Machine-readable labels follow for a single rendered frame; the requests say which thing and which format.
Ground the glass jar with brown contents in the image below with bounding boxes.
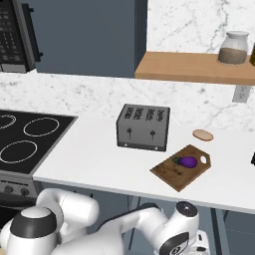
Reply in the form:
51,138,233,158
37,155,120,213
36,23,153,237
217,30,250,66

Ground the grey four-slot toaster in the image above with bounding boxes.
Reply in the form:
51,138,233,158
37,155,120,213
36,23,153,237
116,103,171,152

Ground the dark bottle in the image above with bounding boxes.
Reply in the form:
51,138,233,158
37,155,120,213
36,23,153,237
249,42,255,68

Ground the purple eggplant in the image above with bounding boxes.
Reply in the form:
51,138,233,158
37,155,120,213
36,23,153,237
172,155,198,169

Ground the black stove with hob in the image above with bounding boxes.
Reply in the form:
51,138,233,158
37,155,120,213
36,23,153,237
0,109,80,209

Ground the blue wall cupboard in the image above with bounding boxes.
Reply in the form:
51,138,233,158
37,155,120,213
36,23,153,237
19,0,148,80

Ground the black microwave oven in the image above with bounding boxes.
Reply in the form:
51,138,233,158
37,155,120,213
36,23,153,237
0,0,44,75

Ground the brown wooden cutting board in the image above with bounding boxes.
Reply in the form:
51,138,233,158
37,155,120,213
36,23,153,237
149,143,212,193

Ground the slice of bread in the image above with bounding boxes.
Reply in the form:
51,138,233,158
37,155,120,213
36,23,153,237
192,128,215,142

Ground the wooden wall shelf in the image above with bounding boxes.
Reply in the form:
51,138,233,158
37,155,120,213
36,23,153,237
133,51,255,87

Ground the blue base cupboard door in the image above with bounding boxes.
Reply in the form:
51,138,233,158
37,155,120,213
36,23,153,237
132,195,214,255
40,181,134,233
218,208,255,255

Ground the white wall socket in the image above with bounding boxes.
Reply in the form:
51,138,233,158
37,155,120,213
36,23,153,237
231,84,252,105

